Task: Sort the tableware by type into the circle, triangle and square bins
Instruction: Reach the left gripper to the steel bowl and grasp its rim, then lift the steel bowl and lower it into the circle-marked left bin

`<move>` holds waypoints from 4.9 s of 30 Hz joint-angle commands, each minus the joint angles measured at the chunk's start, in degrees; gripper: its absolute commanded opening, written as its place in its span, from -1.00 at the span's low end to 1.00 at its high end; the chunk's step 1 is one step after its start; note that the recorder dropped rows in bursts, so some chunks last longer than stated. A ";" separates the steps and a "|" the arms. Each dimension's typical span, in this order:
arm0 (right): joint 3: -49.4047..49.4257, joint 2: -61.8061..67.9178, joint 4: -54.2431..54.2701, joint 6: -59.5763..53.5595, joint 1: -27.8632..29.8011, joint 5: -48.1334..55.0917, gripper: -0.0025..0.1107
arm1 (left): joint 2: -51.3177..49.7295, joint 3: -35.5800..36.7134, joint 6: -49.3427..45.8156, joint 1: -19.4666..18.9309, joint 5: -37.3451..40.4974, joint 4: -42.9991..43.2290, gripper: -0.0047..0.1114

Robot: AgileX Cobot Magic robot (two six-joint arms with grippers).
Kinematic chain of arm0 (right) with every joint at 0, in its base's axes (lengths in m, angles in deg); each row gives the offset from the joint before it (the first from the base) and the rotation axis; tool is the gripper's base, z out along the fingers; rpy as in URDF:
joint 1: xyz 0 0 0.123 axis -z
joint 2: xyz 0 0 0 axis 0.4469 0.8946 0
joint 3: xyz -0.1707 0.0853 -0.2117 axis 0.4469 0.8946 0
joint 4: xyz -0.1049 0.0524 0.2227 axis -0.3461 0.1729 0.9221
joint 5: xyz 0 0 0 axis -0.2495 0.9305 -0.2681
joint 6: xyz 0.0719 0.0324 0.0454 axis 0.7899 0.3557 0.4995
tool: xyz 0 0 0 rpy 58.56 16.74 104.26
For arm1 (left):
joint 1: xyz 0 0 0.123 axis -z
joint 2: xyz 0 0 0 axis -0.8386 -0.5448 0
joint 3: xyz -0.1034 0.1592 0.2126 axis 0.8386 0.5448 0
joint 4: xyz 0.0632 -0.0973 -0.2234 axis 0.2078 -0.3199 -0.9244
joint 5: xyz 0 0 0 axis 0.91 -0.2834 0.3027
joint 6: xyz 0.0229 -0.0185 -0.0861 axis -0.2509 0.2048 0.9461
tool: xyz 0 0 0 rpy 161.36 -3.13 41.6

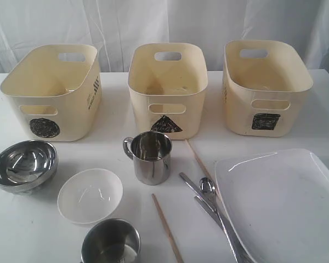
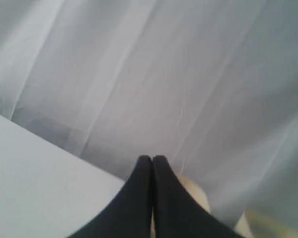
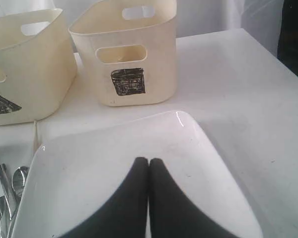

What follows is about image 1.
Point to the white curtain backdrop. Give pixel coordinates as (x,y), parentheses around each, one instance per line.
(117,28)

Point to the cream bin with triangle mark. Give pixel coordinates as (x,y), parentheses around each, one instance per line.
(167,85)

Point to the steel fork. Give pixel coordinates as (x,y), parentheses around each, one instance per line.
(205,207)

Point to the small steel cup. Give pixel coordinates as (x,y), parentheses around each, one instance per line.
(112,240)

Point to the white square plate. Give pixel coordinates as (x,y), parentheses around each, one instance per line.
(278,204)

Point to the wooden chopstick front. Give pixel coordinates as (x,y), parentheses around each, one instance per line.
(167,230)

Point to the wooden chopstick near plate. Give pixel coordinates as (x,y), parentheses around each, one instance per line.
(200,163)

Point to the cream bin with circle mark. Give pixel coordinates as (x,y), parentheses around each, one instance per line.
(55,91)

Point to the white ceramic bowl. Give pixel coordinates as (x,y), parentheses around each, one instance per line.
(90,196)

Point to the steel knife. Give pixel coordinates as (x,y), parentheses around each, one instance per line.
(232,236)

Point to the steel spoon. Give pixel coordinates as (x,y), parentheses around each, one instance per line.
(207,187)

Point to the large steel bowl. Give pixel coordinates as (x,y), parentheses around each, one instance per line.
(27,167)

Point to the steel mug with handle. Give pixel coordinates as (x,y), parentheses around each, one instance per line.
(150,152)

